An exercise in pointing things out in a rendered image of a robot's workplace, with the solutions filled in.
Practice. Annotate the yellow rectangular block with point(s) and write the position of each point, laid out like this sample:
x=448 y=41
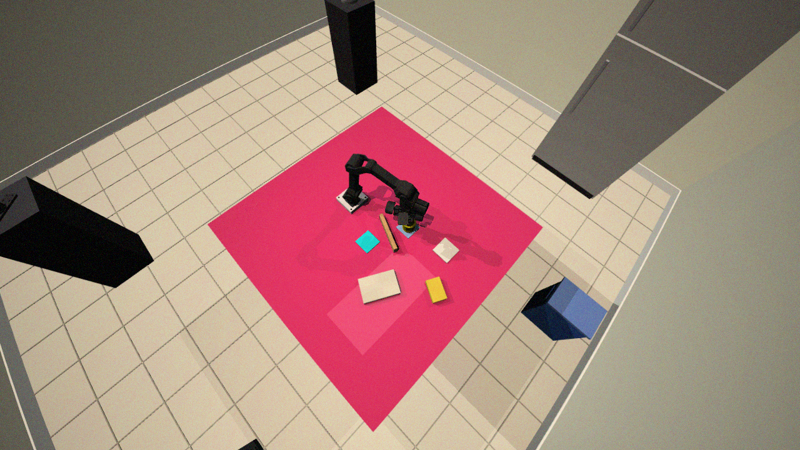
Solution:
x=436 y=290

